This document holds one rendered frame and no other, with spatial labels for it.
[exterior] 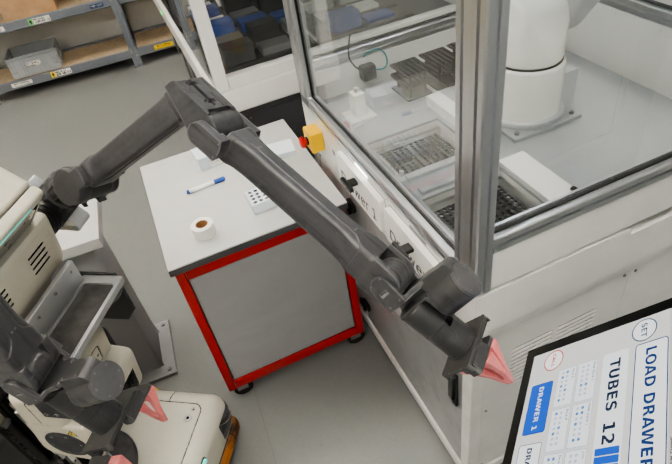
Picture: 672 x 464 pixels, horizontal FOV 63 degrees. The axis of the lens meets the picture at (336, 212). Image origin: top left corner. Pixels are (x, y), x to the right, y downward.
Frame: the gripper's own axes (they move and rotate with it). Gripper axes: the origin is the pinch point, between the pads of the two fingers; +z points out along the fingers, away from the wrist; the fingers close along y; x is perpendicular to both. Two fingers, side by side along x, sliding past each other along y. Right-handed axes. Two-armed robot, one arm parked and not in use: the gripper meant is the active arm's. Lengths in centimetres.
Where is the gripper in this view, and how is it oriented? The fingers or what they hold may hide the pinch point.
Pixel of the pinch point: (507, 378)
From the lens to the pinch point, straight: 93.8
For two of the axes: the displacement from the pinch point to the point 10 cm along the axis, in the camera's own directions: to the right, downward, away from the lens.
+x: -4.6, 4.7, 7.5
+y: 4.2, -6.3, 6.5
